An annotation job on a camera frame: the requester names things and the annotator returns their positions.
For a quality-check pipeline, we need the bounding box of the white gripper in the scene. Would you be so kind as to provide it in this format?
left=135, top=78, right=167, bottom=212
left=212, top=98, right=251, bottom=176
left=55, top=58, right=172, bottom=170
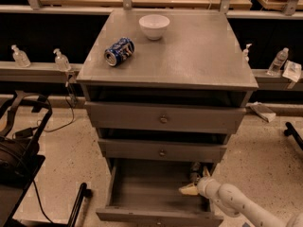
left=179, top=166, right=220, bottom=200

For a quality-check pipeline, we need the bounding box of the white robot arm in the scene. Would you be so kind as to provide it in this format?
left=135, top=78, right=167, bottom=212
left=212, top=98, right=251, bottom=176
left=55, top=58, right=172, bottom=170
left=179, top=167, right=303, bottom=227

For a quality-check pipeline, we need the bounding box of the grey open bottom drawer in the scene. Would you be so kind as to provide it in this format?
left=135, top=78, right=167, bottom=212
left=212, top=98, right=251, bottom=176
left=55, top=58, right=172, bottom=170
left=97, top=159, right=223, bottom=227

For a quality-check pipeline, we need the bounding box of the grey middle drawer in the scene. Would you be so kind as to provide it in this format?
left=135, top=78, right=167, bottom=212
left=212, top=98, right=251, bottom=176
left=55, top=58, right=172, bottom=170
left=98, top=138, right=227, bottom=163

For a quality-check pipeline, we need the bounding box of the grey wooden drawer cabinet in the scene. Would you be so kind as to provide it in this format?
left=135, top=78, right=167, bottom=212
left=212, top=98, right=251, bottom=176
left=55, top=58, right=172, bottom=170
left=76, top=9, right=259, bottom=175

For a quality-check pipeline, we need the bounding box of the grey top drawer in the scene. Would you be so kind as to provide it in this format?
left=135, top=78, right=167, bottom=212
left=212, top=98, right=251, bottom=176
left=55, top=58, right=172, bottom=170
left=84, top=102, right=245, bottom=134

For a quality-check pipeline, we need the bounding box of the black tube leg bottom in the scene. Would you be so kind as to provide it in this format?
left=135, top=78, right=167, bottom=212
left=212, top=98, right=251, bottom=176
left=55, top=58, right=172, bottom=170
left=67, top=183, right=93, bottom=227

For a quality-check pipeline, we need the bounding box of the blue pepsi can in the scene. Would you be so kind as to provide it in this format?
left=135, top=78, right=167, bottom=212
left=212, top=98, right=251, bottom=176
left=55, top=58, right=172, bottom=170
left=104, top=37, right=134, bottom=66

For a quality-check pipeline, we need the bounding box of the grey block on floor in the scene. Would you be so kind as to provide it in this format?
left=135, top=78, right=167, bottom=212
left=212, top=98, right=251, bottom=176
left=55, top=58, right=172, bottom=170
left=249, top=102, right=276, bottom=123

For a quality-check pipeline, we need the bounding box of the black caster leg right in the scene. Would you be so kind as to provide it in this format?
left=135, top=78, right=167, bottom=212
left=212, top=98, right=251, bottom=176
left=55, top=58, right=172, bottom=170
left=284, top=122, right=303, bottom=150

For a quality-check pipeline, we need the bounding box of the clear plastic water bottle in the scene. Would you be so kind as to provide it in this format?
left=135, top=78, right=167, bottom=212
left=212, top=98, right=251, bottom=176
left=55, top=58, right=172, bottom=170
left=267, top=47, right=289, bottom=76

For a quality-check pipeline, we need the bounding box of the small pump bottle right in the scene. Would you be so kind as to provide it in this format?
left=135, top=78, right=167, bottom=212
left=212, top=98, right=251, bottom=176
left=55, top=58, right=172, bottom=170
left=242, top=44, right=252, bottom=62

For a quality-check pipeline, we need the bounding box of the white plastic packet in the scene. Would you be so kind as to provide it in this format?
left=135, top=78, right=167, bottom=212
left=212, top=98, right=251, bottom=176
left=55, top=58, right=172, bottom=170
left=282, top=61, right=302, bottom=82

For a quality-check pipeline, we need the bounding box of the white ceramic bowl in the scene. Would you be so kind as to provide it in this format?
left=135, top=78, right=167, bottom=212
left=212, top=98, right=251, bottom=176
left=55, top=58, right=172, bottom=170
left=139, top=14, right=170, bottom=40

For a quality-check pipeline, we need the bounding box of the clear pump bottle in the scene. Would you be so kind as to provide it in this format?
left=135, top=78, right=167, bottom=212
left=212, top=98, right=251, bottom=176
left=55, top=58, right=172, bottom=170
left=53, top=48, right=71, bottom=72
left=11, top=44, right=30, bottom=68

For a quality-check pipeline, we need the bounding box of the clear pump bottle far left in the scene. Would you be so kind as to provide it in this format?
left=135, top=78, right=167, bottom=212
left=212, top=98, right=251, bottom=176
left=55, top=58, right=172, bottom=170
left=11, top=44, right=30, bottom=68

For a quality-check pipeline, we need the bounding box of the black cable on floor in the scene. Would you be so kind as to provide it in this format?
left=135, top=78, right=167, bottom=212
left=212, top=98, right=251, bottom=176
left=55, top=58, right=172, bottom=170
left=36, top=79, right=79, bottom=133

